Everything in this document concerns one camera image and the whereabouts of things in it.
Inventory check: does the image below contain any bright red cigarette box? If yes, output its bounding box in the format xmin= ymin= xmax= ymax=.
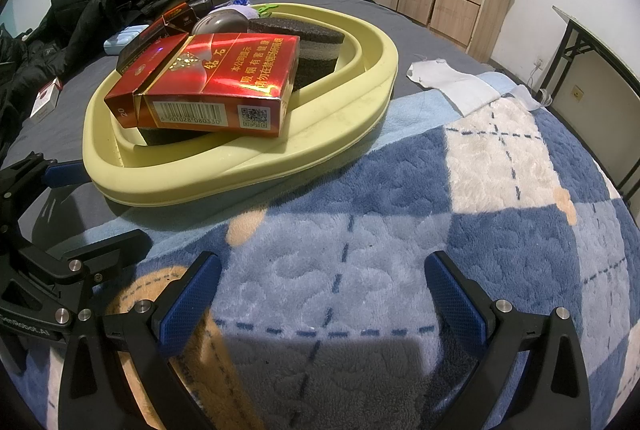
xmin=104 ymin=33 xmax=301 ymax=138

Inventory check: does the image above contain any pale yellow plastic basin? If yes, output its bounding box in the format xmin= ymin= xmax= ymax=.
xmin=82 ymin=2 xmax=399 ymax=208

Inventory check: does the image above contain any blue plaid fleece blanket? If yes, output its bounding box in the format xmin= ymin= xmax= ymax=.
xmin=0 ymin=72 xmax=640 ymax=430

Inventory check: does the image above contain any light blue earbuds case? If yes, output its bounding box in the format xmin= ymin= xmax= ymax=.
xmin=104 ymin=25 xmax=151 ymax=56

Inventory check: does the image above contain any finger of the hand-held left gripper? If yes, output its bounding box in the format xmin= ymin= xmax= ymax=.
xmin=0 ymin=155 xmax=94 ymax=231
xmin=20 ymin=229 xmax=149 ymax=284

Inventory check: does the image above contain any round silver metal object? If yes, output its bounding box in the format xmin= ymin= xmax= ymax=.
xmin=191 ymin=9 xmax=249 ymax=36

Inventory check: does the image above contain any red and white cigarette box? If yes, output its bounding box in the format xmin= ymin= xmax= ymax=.
xmin=30 ymin=77 xmax=63 ymax=118

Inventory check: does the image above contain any large round dark sponge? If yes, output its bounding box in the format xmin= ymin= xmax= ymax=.
xmin=247 ymin=16 xmax=346 ymax=93

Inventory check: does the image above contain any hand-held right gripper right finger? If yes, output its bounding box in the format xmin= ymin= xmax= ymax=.
xmin=424 ymin=251 xmax=593 ymax=430

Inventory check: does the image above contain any black frame folding table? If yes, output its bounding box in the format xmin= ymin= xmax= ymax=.
xmin=550 ymin=5 xmax=640 ymax=196

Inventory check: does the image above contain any white cloth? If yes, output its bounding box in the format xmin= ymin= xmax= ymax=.
xmin=406 ymin=57 xmax=501 ymax=117

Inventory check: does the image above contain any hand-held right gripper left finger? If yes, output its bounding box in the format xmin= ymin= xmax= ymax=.
xmin=55 ymin=251 xmax=223 ymax=430

